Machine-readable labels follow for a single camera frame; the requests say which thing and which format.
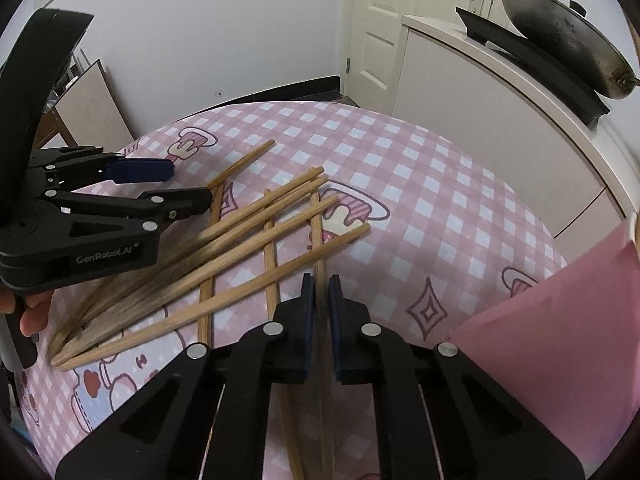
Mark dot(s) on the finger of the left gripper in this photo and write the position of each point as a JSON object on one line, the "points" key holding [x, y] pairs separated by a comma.
{"points": [[140, 170], [168, 206]]}

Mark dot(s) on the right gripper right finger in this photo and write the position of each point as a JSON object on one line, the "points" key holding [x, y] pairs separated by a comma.
{"points": [[437, 414]]}

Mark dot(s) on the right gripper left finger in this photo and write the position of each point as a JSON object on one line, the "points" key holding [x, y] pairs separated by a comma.
{"points": [[205, 414]]}

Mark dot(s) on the white kitchen counter cabinet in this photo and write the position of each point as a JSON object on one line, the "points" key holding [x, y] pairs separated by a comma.
{"points": [[580, 182]]}

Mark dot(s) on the person's left hand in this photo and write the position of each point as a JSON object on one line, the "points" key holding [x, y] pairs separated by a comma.
{"points": [[35, 318]]}

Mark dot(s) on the pink chopstick holder cup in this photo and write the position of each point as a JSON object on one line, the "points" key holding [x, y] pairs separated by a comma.
{"points": [[568, 348]]}

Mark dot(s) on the pink checkered tablecloth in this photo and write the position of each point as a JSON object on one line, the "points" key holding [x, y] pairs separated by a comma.
{"points": [[448, 239]]}

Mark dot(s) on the white panelled door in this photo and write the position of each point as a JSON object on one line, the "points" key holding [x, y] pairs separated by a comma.
{"points": [[372, 35]]}

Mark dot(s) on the black induction cooktop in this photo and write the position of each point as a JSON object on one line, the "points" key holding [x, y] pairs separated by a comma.
{"points": [[579, 98]]}

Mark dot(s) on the steel wok with lid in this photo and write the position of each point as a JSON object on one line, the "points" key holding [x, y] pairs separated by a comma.
{"points": [[575, 43]]}

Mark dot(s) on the white board leaning on wall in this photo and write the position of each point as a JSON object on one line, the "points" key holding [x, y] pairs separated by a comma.
{"points": [[90, 114]]}

